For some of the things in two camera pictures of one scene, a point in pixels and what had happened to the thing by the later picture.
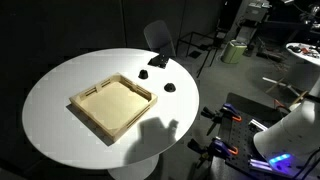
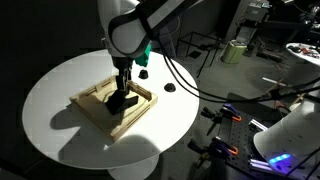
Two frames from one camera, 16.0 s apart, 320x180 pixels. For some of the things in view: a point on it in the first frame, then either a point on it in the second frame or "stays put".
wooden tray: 115,103 stays put
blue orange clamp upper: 228,112 stays put
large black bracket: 160,60 to 117,100
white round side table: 309,52 stays put
